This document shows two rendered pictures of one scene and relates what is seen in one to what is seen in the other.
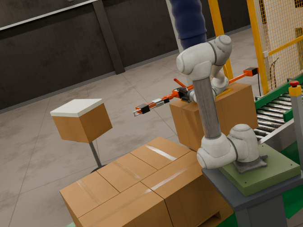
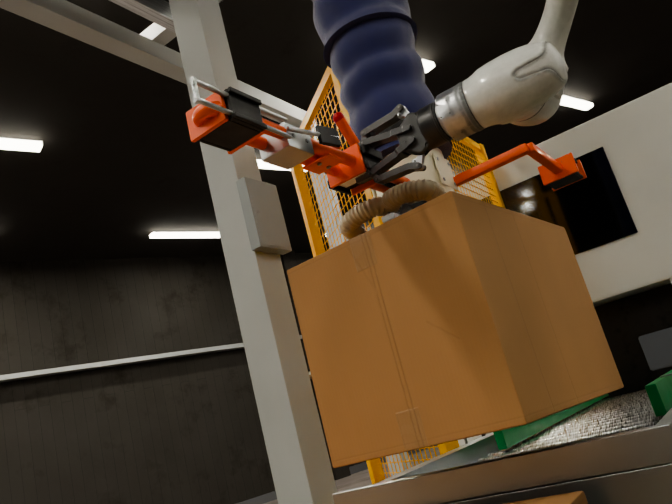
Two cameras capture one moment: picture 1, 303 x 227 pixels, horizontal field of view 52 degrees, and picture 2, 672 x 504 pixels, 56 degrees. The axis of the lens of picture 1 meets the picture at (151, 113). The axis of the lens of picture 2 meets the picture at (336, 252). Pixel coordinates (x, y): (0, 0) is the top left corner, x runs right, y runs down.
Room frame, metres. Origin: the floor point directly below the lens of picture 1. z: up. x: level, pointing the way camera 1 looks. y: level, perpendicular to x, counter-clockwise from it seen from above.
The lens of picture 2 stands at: (1.51, 0.43, 0.74)
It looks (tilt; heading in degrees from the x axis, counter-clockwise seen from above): 15 degrees up; 326
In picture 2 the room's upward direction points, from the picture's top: 15 degrees counter-clockwise
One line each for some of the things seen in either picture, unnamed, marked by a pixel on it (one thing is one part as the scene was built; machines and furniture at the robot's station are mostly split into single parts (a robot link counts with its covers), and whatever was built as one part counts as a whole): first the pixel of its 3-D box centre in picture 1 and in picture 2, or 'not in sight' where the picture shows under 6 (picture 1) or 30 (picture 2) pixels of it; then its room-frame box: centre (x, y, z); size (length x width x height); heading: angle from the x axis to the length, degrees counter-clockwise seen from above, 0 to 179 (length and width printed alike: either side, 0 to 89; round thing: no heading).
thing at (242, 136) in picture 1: (242, 141); not in sight; (1.73, -0.49, 0.98); 0.18 x 0.16 x 0.22; 102
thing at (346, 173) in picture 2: (179, 92); (355, 170); (2.42, -0.27, 1.20); 0.10 x 0.08 x 0.06; 24
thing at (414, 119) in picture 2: (189, 95); (422, 131); (2.27, -0.32, 1.20); 0.09 x 0.07 x 0.08; 25
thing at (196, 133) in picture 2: (142, 108); (225, 123); (2.28, 0.05, 1.21); 0.08 x 0.07 x 0.05; 114
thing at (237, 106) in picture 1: (213, 115); (464, 331); (2.54, -0.52, 0.87); 0.60 x 0.40 x 0.40; 111
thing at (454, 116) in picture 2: (195, 96); (458, 112); (2.20, -0.35, 1.20); 0.09 x 0.06 x 0.09; 115
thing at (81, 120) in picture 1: (81, 120); not in sight; (3.78, 0.87, 0.82); 0.60 x 0.40 x 0.40; 44
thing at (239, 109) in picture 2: (152, 106); (274, 116); (2.26, -0.02, 1.21); 0.31 x 0.03 x 0.05; 114
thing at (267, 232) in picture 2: not in sight; (264, 216); (3.64, -0.70, 1.62); 0.20 x 0.05 x 0.30; 115
